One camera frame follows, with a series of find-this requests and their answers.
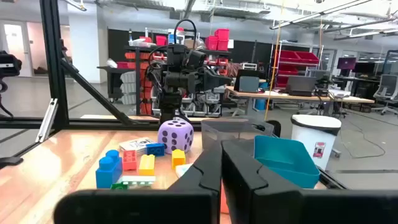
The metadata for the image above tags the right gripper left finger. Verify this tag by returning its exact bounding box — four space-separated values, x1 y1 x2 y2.
53 141 223 224

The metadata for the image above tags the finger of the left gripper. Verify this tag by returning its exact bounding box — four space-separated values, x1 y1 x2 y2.
203 67 233 92

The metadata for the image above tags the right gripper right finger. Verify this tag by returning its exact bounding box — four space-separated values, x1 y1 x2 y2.
221 139 398 224

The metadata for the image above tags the orange large toy block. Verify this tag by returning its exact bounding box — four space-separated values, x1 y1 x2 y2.
220 183 230 215

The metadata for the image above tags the pale cyan brick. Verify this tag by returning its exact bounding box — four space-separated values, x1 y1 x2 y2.
175 163 194 179

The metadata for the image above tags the purple foam die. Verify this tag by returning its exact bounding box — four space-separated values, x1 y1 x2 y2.
157 119 195 155

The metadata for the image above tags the green stud brick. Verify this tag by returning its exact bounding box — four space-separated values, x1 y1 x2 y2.
110 175 157 191

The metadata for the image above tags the blue large toy block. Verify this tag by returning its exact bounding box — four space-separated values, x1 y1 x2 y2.
95 149 124 189

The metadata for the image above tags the black shelf with red bins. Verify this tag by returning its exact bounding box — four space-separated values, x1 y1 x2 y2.
116 27 233 118

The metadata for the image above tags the teal plastic bin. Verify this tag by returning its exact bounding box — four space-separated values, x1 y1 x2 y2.
252 134 321 190

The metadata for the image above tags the yellow cube block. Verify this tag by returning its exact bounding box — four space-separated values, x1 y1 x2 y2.
171 149 187 170

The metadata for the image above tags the smoky transparent plastic bin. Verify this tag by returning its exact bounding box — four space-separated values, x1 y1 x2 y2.
200 116 275 151

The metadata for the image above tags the yellow flat stud brick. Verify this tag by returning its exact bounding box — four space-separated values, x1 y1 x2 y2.
138 154 156 176

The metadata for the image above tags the black rolling cart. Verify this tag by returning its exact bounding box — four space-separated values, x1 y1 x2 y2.
96 64 135 104

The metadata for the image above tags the blue small brick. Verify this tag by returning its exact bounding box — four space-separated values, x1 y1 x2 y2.
146 142 166 157

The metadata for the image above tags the white playing card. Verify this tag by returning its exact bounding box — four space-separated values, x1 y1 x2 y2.
118 137 156 156

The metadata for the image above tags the orange-red flat brick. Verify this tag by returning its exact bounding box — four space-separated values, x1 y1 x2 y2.
122 149 138 172

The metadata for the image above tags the red bin rack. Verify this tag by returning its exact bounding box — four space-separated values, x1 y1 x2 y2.
269 42 321 90

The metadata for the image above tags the white trash can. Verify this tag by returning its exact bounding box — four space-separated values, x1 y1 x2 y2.
290 114 342 171

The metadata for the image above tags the wooden workbench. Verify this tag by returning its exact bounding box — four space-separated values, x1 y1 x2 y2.
226 85 376 118

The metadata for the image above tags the monitor with pink screen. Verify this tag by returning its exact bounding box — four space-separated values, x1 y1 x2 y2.
336 57 358 71

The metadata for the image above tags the silver aluminium extrusion bar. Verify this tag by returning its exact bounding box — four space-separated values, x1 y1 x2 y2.
35 98 59 144

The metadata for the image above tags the grey office chair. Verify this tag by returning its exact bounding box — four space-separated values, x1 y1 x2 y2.
371 73 398 116

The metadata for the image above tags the black table edge clip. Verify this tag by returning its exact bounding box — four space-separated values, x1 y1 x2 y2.
0 156 24 170

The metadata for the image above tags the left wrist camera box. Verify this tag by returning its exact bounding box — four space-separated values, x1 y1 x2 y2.
185 49 207 70

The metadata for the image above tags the yellow hanging cable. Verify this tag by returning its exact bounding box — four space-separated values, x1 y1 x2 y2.
263 0 285 121

